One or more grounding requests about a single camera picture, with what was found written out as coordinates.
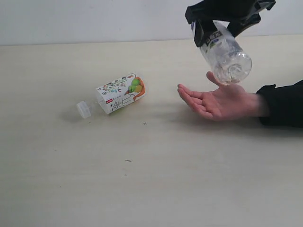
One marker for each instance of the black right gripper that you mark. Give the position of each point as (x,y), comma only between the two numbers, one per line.
(242,15)

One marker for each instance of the clear bottle blue white label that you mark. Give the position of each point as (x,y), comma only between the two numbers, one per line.
(228,61)

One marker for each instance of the tea bottle pear label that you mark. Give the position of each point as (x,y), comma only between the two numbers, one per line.
(113,96)

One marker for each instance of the person's open bare hand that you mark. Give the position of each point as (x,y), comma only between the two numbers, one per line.
(226,103)

